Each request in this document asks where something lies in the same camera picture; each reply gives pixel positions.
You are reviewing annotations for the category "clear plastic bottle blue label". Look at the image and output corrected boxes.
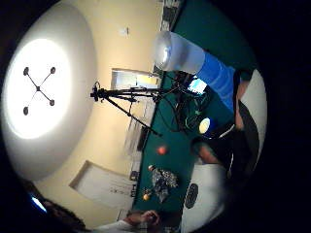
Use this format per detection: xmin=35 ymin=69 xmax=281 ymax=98
xmin=153 ymin=30 xmax=237 ymax=112

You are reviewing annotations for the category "blue cup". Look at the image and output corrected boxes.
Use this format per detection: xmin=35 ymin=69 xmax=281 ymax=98
xmin=197 ymin=116 xmax=218 ymax=136

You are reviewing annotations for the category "crumpled silver foil bag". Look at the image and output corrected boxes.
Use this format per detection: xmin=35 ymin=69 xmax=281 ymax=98
xmin=151 ymin=167 xmax=180 ymax=204

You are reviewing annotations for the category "lit laptop screen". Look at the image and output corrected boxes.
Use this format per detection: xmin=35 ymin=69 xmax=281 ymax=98
xmin=188 ymin=77 xmax=209 ymax=96

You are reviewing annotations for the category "the person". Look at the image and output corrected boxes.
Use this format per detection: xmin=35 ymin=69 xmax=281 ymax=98
xmin=91 ymin=161 xmax=229 ymax=233

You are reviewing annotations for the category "bright window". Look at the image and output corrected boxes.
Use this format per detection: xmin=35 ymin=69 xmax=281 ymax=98
xmin=111 ymin=68 xmax=162 ymax=92

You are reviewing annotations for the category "round white ceiling lamp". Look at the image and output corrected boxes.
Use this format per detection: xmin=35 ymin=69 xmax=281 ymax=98
xmin=0 ymin=2 xmax=98 ymax=183

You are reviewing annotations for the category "tangle of black cables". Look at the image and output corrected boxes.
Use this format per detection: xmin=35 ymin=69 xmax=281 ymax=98
xmin=157 ymin=71 xmax=212 ymax=134

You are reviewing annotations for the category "white wall board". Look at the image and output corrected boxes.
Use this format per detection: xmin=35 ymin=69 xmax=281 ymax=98
xmin=68 ymin=159 xmax=138 ymax=211

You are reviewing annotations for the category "dark wall shelf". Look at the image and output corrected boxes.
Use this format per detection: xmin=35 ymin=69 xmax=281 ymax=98
xmin=159 ymin=0 xmax=184 ymax=33

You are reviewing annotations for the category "black camera tripod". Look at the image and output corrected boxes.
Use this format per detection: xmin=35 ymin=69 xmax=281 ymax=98
xmin=89 ymin=81 xmax=163 ymax=138

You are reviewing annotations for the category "black camera on tripod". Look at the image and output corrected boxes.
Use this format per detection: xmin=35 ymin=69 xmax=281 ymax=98
xmin=89 ymin=81 xmax=103 ymax=103

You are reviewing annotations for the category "black cross lamp mount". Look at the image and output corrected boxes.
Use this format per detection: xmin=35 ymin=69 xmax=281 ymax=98
xmin=22 ymin=66 xmax=57 ymax=117

